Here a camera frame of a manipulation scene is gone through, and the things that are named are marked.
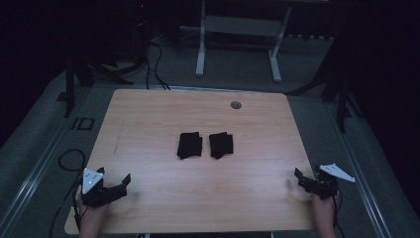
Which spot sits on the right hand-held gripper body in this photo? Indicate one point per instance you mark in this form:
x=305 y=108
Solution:
x=328 y=183

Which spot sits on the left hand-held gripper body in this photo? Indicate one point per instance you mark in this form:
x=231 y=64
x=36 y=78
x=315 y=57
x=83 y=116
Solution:
x=90 y=185

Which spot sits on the black sock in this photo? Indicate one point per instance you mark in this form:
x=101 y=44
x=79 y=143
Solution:
x=189 y=145
x=220 y=144

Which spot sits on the person's right hand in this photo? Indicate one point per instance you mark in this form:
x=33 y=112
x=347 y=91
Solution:
x=323 y=211

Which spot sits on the person's left hand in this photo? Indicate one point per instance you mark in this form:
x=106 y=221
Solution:
x=92 y=214

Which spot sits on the black tripod stand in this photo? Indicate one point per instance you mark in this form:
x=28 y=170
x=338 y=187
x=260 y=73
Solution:
x=341 y=99

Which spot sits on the grey round table grommet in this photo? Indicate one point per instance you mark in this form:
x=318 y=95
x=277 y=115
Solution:
x=235 y=105

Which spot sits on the black metal stand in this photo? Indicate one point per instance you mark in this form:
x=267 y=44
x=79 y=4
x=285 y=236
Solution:
x=70 y=86

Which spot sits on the dark computer tower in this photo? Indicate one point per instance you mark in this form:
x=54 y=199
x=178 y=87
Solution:
x=140 y=29

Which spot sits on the silver floor rail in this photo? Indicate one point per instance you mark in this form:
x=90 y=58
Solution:
x=360 y=178
x=31 y=172

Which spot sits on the white metal desk frame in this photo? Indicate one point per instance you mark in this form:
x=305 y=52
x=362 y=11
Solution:
x=241 y=26

